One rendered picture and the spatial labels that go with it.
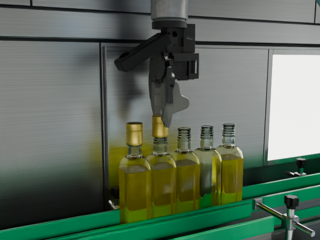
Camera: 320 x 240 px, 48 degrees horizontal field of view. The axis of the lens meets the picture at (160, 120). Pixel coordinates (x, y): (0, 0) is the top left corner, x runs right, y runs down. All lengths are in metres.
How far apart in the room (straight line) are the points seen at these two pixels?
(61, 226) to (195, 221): 0.28
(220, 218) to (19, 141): 0.47
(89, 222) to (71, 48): 0.38
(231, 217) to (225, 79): 0.36
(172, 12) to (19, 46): 0.33
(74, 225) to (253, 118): 0.56
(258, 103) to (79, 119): 0.50
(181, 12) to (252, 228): 0.45
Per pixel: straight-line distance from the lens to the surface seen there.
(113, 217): 0.81
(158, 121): 0.73
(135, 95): 0.85
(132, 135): 0.72
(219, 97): 0.96
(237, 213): 0.84
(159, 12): 0.72
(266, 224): 0.80
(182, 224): 0.77
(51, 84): 0.83
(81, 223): 0.79
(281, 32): 1.10
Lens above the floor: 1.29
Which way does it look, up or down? 9 degrees down
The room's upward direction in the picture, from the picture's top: straight up
